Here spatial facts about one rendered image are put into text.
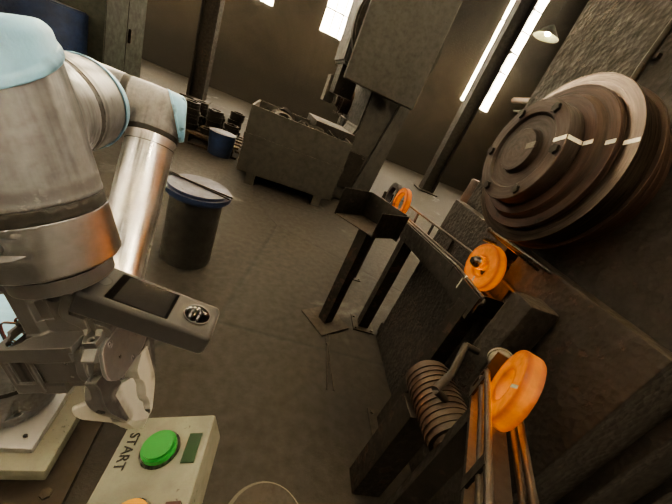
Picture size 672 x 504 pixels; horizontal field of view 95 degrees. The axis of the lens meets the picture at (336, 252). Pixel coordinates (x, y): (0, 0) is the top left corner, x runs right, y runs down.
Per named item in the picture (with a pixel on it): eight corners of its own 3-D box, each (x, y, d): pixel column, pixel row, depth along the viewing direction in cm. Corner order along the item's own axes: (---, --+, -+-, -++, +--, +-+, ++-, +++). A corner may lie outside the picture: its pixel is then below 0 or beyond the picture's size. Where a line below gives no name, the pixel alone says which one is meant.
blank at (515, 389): (488, 423, 64) (473, 412, 65) (523, 359, 67) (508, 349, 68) (516, 442, 50) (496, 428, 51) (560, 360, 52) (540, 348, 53)
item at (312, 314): (323, 299, 188) (372, 192, 159) (349, 330, 172) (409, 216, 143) (296, 304, 174) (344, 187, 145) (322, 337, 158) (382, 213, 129)
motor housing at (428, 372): (377, 463, 112) (455, 361, 90) (390, 541, 92) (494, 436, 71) (344, 457, 109) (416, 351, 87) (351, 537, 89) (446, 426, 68)
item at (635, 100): (521, 118, 111) (699, 44, 65) (479, 243, 111) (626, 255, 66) (506, 111, 109) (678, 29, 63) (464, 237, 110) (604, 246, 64)
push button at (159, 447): (184, 436, 40) (181, 427, 39) (171, 469, 37) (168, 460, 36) (152, 437, 40) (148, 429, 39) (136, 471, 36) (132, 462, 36)
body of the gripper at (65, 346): (77, 340, 34) (31, 242, 28) (158, 338, 35) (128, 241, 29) (19, 402, 27) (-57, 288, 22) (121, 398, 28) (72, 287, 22)
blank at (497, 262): (485, 240, 108) (477, 237, 107) (515, 255, 93) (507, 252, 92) (465, 280, 112) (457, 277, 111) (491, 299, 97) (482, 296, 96)
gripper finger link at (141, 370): (114, 401, 38) (89, 344, 34) (165, 399, 38) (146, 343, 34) (99, 425, 35) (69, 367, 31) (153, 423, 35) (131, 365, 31)
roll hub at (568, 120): (510, 124, 99) (601, 86, 72) (482, 207, 100) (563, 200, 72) (496, 117, 98) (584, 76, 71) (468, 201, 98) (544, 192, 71)
